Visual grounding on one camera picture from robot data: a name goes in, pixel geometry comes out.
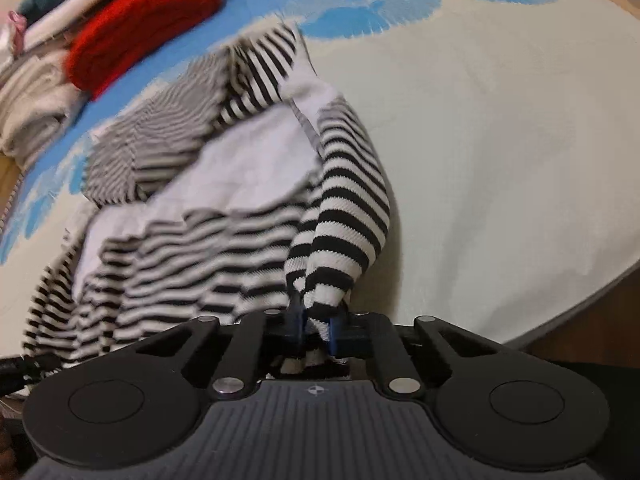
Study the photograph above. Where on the folded cream white clothes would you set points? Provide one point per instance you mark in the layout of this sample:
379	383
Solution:
38	102

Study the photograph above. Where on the black white striped garment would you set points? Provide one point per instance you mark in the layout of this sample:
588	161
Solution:
247	184

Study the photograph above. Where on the blue white patterned bedspread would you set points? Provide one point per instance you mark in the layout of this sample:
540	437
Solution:
507	132

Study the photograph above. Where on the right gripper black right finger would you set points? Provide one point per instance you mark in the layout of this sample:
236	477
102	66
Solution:
371	337

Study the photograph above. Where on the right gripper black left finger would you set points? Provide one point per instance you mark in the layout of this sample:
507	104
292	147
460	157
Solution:
257	341

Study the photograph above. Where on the folded red sweater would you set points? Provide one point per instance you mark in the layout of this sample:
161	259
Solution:
124	33

